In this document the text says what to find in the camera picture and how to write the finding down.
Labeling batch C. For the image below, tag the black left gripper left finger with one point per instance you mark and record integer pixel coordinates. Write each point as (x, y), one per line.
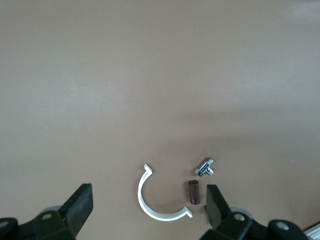
(75, 207)

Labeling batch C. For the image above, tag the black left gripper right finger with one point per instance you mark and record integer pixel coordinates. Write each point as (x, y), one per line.
(217, 212)

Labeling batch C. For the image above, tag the white drawer cabinet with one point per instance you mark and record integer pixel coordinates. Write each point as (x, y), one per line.
(313, 235)

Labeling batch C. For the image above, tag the brown ribbed block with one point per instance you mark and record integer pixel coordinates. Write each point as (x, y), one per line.
(194, 192)

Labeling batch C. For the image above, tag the silver metal tee fitting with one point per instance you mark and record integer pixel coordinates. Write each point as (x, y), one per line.
(203, 167)

